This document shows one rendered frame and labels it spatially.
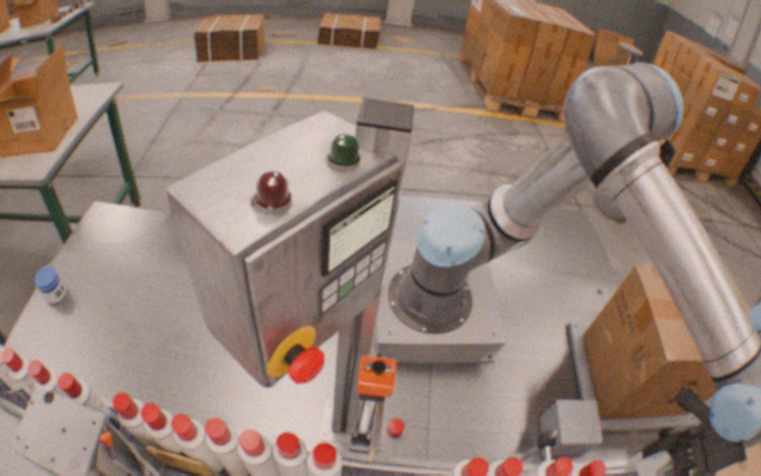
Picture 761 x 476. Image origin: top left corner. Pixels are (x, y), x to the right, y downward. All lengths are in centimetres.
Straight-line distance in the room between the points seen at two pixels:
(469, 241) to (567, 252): 63
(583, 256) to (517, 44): 259
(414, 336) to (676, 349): 53
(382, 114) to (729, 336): 42
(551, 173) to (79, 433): 80
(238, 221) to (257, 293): 5
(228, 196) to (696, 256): 45
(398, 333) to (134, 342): 60
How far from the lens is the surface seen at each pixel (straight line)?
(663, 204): 50
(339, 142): 33
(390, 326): 92
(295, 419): 91
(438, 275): 82
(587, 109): 52
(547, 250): 134
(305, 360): 38
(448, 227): 80
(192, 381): 97
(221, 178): 33
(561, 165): 71
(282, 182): 29
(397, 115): 37
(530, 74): 388
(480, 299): 100
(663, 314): 93
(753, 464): 141
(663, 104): 61
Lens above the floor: 168
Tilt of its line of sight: 45 degrees down
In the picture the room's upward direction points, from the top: 9 degrees clockwise
